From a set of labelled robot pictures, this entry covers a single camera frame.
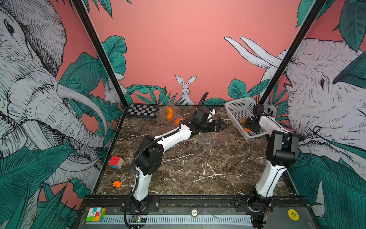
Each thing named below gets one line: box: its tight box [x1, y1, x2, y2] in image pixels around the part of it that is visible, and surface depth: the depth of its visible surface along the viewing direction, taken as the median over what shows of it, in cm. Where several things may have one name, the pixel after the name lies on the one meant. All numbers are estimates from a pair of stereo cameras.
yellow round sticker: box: [287, 208, 300, 221], surface depth 73 cm
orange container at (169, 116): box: [166, 112, 174, 121], surface depth 109 cm
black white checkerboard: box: [125, 103, 158, 120], surface depth 114 cm
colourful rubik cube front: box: [85, 207, 107, 222], surface depth 68 cm
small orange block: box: [112, 180, 123, 188], surface depth 80 cm
